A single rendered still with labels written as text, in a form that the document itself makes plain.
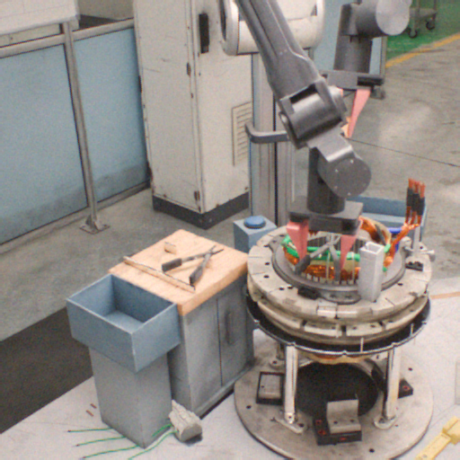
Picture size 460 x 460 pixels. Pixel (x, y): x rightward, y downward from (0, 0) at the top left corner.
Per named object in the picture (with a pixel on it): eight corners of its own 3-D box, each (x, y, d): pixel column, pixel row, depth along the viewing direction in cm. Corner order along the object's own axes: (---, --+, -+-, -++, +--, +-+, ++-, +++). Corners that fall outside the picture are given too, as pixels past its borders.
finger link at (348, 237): (351, 281, 98) (356, 224, 94) (305, 273, 100) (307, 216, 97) (359, 260, 104) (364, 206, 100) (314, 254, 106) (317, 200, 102)
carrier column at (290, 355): (293, 429, 122) (294, 338, 112) (281, 423, 123) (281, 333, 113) (300, 420, 123) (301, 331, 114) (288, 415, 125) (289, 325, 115)
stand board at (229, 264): (182, 316, 113) (181, 305, 112) (109, 281, 124) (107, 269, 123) (254, 267, 127) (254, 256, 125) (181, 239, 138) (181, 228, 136)
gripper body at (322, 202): (355, 231, 95) (358, 182, 92) (286, 222, 98) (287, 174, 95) (362, 214, 100) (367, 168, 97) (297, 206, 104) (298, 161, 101)
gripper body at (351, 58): (384, 87, 102) (390, 38, 101) (317, 81, 103) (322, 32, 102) (379, 90, 108) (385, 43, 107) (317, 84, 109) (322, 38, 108)
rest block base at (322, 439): (312, 425, 122) (312, 418, 121) (354, 420, 123) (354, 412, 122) (317, 446, 118) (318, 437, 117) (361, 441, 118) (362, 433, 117)
